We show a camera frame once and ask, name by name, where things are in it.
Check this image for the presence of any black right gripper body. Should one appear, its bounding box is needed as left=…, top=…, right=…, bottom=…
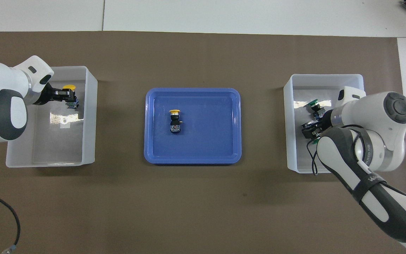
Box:
left=319, top=109, right=334, bottom=134

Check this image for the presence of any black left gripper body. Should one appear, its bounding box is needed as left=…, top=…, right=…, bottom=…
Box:
left=33, top=83, right=65, bottom=106

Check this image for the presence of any yellow push button switch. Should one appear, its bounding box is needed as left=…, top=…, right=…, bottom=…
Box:
left=62, top=84, right=80, bottom=110
left=169, top=109, right=183, bottom=135

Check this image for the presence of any green push button switch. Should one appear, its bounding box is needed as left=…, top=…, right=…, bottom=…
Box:
left=303, top=99, right=326, bottom=119
left=301, top=120, right=322, bottom=145

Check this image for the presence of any translucent white plastic box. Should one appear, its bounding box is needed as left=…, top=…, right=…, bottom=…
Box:
left=5, top=66, right=98, bottom=168
left=283, top=73, right=372, bottom=174

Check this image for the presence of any blue plastic tray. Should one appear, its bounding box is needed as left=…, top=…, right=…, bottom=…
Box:
left=144, top=87, right=242, bottom=165

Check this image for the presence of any brown table mat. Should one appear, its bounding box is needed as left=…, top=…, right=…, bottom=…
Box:
left=0, top=31, right=406, bottom=254

